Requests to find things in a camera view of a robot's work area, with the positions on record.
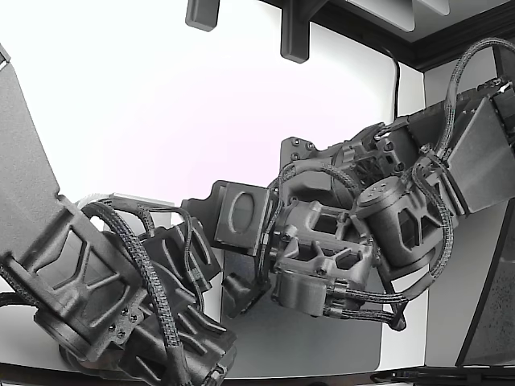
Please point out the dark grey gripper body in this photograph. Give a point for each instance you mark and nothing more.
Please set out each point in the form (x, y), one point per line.
(301, 289)

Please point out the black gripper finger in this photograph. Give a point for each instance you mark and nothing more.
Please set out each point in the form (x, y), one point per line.
(213, 213)

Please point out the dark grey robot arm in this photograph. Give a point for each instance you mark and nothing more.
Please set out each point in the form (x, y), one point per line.
(32, 181)

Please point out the grey rectangular mat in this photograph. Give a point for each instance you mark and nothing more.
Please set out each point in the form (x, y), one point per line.
(306, 346)

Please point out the long black bracket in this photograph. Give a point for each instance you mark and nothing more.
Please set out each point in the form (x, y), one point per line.
(295, 36)

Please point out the short black bracket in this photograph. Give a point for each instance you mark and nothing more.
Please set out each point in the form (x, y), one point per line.
(201, 14)

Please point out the black frame beam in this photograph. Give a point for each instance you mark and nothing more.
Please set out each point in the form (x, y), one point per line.
(362, 26)

